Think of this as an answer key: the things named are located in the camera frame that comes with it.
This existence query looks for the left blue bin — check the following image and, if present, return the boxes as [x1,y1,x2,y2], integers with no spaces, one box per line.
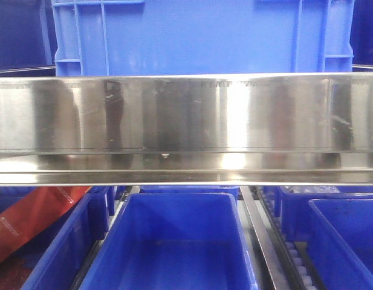
[0,186,114,289]

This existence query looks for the large blue crate upper shelf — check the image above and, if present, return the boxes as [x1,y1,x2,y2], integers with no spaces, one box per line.
[52,1,354,76]

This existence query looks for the red plastic bag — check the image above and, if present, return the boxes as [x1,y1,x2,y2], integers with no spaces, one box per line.
[0,185,91,263]

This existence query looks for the rear right blue bin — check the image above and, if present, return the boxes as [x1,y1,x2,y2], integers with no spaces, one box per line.
[273,185,373,242]

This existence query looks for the rear centre blue bin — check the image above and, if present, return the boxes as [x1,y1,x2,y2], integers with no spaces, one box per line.
[140,185,241,199]

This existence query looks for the metal roller rail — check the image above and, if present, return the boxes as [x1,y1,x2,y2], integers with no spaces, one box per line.
[238,185,326,289]

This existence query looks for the dark blue crate upper left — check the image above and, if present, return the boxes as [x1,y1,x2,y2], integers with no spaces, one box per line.
[0,1,57,71]

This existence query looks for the blue bin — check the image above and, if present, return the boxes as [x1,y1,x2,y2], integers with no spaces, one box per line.
[273,185,373,242]
[80,193,259,289]
[307,199,373,289]
[0,186,114,289]
[140,185,241,199]

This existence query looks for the stainless steel shelf beam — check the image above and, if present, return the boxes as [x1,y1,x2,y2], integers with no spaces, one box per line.
[0,72,373,185]

